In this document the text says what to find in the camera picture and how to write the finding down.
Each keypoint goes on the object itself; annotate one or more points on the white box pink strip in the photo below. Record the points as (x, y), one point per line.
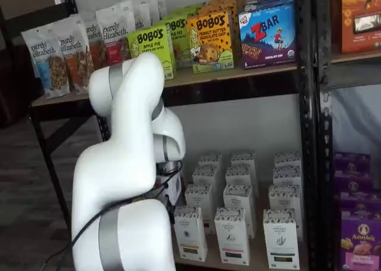
(232, 238)
(238, 199)
(242, 159)
(238, 175)

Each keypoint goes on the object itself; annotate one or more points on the orange snack box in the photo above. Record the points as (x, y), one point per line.
(360, 15)

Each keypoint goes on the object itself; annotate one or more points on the purple Annie's box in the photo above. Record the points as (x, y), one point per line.
(351, 163)
(361, 244)
(354, 183)
(361, 202)

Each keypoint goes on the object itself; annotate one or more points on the black metal shelf frame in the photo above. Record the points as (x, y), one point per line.
(324, 134)
(305, 134)

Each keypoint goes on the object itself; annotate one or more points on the yellow Bobo's peanut butter box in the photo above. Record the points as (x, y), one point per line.
(235, 0)
(209, 41)
(221, 7)

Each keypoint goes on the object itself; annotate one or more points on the white box yellow strip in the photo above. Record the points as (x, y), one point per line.
(205, 177)
(199, 199)
(190, 235)
(209, 160)

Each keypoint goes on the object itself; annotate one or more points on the blue purely elizabeth granola bag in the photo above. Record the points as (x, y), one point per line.
(44, 65)

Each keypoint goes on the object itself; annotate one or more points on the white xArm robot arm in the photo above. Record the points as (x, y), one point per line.
(125, 134)

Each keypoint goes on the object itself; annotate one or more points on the white box black strip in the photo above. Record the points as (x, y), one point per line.
(287, 160)
(279, 244)
(287, 177)
(284, 199)

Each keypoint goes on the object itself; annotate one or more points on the red purely elizabeth granola bag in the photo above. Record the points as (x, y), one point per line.
(116, 35)
(157, 3)
(141, 15)

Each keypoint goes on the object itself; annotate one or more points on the orange purely elizabeth granola bag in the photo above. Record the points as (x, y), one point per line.
(95, 44)
(76, 62)

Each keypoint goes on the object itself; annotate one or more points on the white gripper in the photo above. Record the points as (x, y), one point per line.
(175, 191)

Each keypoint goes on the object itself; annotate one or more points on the green Bobo's apple pie box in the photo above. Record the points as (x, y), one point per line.
(180, 41)
(187, 10)
(151, 50)

